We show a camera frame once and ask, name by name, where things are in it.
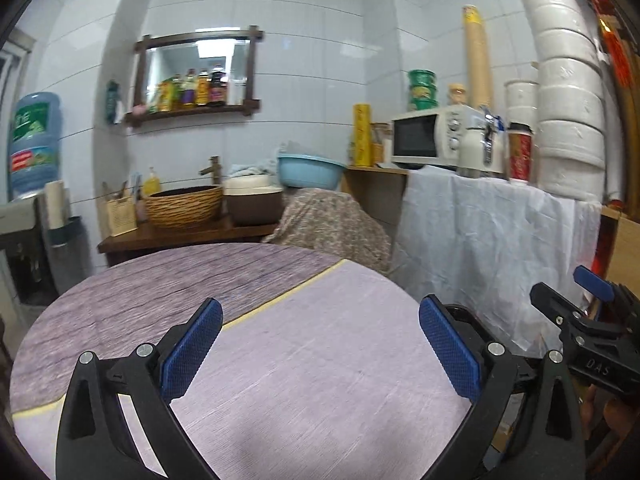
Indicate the tall paper cup stack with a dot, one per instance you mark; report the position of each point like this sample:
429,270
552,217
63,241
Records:
477,60

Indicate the wooden framed mirror shelf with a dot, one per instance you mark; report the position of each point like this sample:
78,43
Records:
200,55

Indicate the white cloth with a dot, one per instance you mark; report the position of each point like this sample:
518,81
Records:
490,245

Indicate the green instant noodle bowl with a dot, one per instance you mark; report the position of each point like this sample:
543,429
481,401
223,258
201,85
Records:
422,105
422,79
423,93

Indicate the wooden faucet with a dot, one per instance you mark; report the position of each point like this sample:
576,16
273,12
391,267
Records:
215,170

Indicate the small pink object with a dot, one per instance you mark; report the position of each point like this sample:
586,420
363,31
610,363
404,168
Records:
139,109

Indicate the blue water jug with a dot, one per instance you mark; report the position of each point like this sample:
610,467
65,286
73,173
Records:
35,145

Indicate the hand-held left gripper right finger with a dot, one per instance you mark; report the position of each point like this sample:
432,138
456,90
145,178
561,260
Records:
450,350

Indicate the light blue towel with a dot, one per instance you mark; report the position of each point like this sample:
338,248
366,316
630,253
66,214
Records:
255,169

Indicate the purple label bottle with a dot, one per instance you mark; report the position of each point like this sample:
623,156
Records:
188,91

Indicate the wrapped white cup stack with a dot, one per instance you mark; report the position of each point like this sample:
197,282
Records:
521,102

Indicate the wooden board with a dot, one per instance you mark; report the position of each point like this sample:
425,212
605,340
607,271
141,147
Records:
625,240

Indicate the brown basin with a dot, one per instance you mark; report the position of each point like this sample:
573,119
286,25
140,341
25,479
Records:
255,210

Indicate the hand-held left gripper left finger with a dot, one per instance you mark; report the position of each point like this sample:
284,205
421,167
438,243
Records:
192,350

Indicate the wooden utensil box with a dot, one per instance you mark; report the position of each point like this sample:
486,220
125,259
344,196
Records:
121,215

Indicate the beige lidded jar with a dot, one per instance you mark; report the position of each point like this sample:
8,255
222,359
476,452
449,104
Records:
457,95

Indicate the woven basket sink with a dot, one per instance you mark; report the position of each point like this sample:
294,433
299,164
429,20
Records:
182,207

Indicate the stack of white foam bowls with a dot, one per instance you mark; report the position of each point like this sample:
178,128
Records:
565,110

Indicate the wooden counter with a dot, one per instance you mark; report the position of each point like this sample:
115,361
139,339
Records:
165,240

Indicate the blue plastic basin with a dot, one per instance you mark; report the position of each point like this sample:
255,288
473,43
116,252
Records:
310,172

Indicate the teal hanging bottle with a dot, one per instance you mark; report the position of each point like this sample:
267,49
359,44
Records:
113,102

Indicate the floral cloth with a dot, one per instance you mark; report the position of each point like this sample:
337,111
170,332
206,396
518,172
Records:
330,230

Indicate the grey water dispenser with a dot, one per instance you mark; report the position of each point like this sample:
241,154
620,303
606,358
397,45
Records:
22,255

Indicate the yellow label bottle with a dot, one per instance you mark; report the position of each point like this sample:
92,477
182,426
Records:
202,90

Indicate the dark sauce bottle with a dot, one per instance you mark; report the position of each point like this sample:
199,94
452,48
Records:
218,89

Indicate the wooden chopstick holder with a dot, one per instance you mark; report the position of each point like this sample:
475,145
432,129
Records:
381,147

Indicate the red paper cup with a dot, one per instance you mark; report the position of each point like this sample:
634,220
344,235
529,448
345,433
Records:
520,155

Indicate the red gold wall banner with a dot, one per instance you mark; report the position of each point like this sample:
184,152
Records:
607,35

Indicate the yellow soap bottle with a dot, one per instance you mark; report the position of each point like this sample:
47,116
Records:
151,185

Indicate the person's right hand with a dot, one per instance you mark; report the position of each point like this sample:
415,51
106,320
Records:
615,415

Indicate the white electric kettle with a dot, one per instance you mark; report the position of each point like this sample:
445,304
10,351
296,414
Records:
472,155

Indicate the cream microwave oven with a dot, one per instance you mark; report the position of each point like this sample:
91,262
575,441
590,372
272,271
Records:
417,137

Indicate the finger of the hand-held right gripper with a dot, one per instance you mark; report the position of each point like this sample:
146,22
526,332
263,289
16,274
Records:
592,282
555,305

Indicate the yellow roll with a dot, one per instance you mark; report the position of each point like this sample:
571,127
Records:
362,135

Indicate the wooden side shelf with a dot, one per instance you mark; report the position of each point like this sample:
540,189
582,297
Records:
380,200

